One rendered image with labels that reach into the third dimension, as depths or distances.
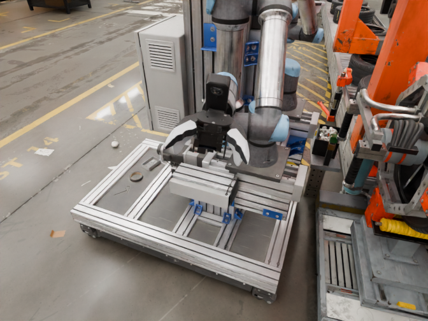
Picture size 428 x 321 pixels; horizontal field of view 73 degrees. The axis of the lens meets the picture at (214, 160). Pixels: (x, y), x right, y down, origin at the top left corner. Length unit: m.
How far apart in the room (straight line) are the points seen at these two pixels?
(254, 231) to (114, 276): 0.84
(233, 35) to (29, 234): 1.83
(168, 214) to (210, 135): 1.24
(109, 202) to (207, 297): 0.82
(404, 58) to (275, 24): 0.91
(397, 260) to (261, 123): 1.23
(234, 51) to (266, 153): 0.40
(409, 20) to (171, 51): 1.03
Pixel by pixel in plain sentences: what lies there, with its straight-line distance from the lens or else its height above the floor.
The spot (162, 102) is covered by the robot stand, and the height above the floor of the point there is 0.93.
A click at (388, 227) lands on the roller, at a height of 0.52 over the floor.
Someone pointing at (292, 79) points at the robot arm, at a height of 0.98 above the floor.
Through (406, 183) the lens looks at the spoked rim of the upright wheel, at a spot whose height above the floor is 0.62.
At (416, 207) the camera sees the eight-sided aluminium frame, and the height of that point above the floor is 0.78.
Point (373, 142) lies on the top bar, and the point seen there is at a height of 0.98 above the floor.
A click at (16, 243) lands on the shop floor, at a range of 2.27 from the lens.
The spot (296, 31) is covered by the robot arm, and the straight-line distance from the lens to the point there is 1.75.
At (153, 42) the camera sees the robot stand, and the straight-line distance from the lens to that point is 1.27.
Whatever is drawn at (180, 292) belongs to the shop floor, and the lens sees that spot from 1.74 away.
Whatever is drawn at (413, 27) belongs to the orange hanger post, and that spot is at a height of 1.22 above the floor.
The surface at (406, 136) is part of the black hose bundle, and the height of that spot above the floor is 1.01.
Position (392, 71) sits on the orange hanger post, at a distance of 1.68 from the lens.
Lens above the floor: 1.54
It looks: 38 degrees down
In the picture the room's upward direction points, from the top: straight up
